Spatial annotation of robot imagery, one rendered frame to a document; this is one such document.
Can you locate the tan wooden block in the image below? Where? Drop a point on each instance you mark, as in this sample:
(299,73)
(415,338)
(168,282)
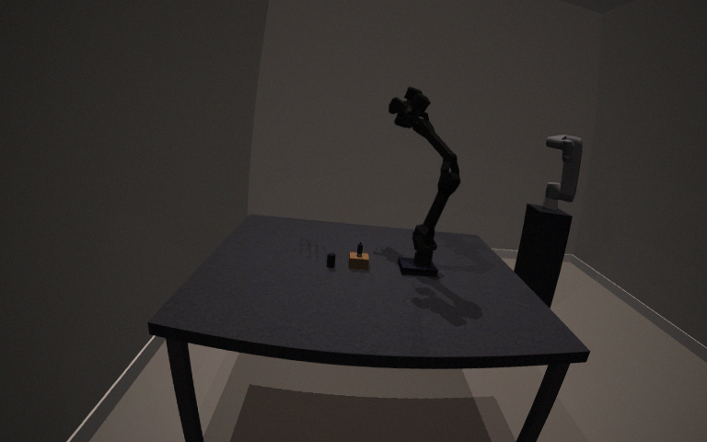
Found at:
(359,263)

